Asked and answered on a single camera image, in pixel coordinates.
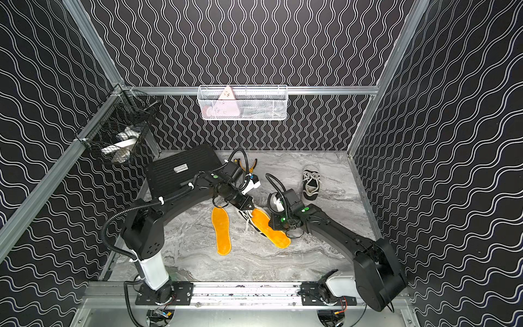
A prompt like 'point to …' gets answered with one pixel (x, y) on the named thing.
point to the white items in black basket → (121, 150)
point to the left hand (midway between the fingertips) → (253, 203)
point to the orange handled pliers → (251, 169)
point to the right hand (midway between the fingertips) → (271, 222)
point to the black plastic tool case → (178, 172)
